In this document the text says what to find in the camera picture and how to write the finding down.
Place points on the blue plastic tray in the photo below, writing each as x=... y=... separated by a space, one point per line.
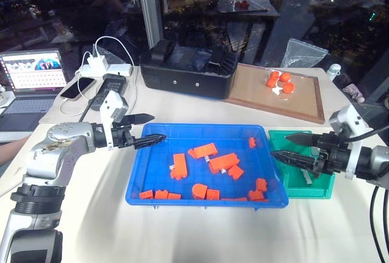
x=158 y=165

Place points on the black power adapter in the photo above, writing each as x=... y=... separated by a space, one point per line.
x=111 y=88

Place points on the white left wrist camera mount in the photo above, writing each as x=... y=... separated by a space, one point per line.
x=110 y=105

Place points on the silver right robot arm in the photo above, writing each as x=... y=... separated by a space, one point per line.
x=375 y=165

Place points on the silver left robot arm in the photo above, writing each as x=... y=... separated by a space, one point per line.
x=57 y=153

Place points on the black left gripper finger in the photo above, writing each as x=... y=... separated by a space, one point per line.
x=138 y=118
x=150 y=141

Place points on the pink soft object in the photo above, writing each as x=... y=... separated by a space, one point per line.
x=354 y=91

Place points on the large orange block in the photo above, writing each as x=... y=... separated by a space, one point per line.
x=224 y=162

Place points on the white power strip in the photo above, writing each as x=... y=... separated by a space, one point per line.
x=120 y=69

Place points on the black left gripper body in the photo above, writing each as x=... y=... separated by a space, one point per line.
x=123 y=138

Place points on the tiny orange block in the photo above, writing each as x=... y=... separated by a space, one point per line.
x=252 y=142

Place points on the black storage case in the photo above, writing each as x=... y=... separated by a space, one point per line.
x=185 y=77

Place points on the clear plastic bag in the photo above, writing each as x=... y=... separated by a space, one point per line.
x=304 y=53

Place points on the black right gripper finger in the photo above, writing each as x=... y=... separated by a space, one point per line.
x=296 y=159
x=304 y=139

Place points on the person's bare forearm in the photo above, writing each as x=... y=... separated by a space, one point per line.
x=12 y=150

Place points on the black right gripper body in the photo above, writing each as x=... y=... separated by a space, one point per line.
x=334 y=156

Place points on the orange sloped block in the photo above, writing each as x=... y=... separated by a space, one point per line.
x=203 y=150

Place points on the background table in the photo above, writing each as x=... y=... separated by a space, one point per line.
x=252 y=2

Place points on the wooden framed cork board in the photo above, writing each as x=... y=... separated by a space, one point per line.
x=252 y=96

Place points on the green plastic tray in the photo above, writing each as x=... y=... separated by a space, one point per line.
x=296 y=184

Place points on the open laptop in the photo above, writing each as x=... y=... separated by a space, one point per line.
x=30 y=74

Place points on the white charger plug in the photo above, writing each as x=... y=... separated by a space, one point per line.
x=98 y=62

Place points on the orange square block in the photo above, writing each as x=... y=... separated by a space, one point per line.
x=174 y=196
x=236 y=172
x=261 y=184
x=256 y=195
x=161 y=195
x=213 y=194
x=146 y=194

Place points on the red objects on plate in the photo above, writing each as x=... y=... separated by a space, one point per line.
x=242 y=4

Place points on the orange round toy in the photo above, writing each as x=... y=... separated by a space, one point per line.
x=272 y=79
x=288 y=87
x=285 y=77

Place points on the long orange block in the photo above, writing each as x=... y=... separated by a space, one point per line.
x=180 y=166

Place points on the smartphone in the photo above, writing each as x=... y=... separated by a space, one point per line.
x=77 y=88

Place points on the white small bottle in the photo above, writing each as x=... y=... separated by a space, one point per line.
x=333 y=72

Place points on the orange rounded block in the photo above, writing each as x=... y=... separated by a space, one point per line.
x=199 y=191

